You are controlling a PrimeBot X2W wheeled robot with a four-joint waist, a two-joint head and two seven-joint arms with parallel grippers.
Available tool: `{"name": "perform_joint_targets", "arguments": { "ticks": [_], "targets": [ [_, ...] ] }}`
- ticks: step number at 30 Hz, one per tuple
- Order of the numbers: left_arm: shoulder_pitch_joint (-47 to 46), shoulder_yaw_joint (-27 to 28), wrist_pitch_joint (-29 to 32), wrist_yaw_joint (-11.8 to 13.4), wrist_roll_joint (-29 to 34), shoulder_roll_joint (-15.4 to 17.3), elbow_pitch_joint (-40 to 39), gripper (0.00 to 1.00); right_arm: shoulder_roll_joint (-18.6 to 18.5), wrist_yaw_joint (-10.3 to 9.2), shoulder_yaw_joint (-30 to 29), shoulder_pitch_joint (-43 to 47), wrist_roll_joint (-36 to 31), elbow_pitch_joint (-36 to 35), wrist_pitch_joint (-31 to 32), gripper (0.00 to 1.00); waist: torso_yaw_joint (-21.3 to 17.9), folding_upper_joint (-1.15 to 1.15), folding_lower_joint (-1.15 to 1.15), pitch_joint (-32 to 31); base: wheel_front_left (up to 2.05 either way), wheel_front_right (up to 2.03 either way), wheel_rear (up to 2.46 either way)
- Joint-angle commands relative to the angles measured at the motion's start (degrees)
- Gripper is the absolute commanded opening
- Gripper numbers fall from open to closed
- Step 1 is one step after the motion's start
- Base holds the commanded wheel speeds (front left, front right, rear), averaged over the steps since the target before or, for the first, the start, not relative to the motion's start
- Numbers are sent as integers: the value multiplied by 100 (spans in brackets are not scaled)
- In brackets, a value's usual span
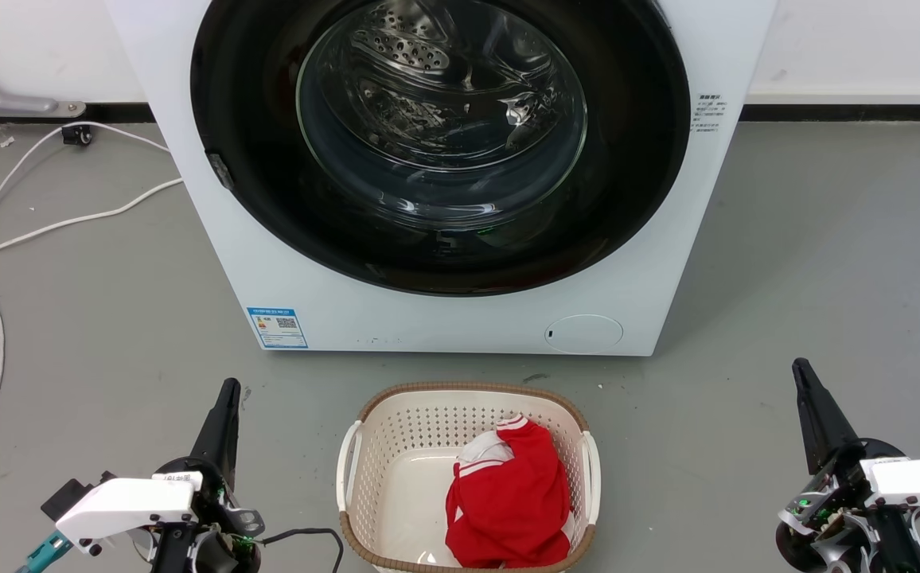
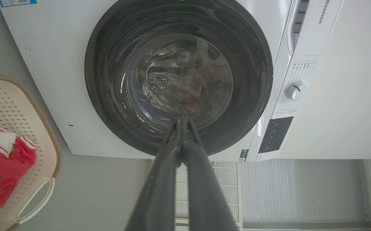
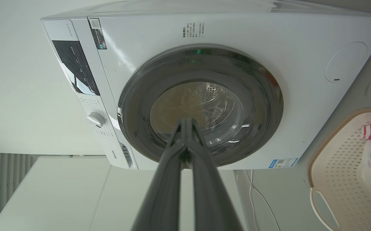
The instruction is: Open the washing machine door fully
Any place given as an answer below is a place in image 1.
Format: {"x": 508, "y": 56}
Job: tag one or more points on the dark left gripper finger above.
{"x": 211, "y": 438}
{"x": 231, "y": 438}

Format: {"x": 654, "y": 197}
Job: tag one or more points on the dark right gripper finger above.
{"x": 836, "y": 434}
{"x": 812, "y": 430}

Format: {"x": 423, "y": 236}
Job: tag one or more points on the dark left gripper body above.
{"x": 217, "y": 549}

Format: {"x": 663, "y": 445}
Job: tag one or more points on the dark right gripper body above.
{"x": 842, "y": 525}

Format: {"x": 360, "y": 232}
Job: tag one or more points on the black round glass door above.
{"x": 257, "y": 103}

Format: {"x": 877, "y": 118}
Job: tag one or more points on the white washing machine body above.
{"x": 428, "y": 322}

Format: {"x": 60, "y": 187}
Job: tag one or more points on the metal door hinge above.
{"x": 221, "y": 170}

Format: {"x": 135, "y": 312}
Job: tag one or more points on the stainless steel washer drum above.
{"x": 416, "y": 52}

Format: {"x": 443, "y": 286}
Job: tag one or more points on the blue energy label sticker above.
{"x": 278, "y": 328}

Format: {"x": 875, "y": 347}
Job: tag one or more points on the beige perforated laundry basket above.
{"x": 396, "y": 446}

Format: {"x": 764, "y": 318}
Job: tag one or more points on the round white filter cover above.
{"x": 585, "y": 334}

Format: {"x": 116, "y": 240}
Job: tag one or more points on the red and white garment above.
{"x": 512, "y": 497}

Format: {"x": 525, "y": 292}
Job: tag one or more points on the small black floor clip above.
{"x": 77, "y": 134}

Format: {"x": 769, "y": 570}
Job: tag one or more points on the black block behind camera housing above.
{"x": 62, "y": 497}

